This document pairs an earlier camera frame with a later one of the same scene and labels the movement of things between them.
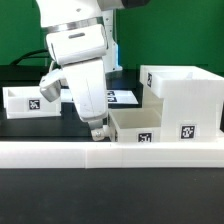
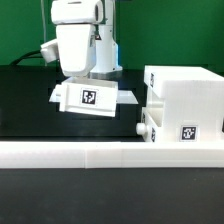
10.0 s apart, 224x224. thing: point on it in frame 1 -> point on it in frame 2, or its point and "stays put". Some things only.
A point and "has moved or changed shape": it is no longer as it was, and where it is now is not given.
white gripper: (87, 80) -> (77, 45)
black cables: (29, 55) stays put
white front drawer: (136, 125) has moved or changed shape
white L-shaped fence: (106, 154) stays put
